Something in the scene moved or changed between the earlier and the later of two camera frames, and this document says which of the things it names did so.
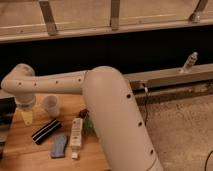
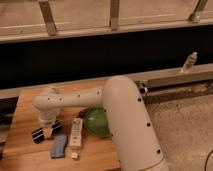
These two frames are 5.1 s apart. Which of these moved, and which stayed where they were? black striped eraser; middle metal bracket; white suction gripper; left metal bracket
Moved: white suction gripper
Stayed: left metal bracket; black striped eraser; middle metal bracket
